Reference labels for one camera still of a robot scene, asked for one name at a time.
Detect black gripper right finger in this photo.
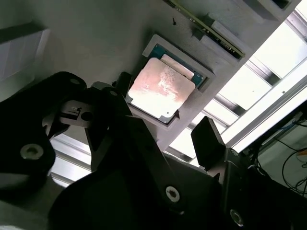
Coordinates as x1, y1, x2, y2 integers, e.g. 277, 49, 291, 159
191, 116, 307, 230

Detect silver CPU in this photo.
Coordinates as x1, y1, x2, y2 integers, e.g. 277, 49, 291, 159
127, 57, 196, 125

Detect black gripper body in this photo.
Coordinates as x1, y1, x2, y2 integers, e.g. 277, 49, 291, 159
49, 154, 224, 230

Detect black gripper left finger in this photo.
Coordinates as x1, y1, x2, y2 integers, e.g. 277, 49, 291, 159
0, 71, 184, 204

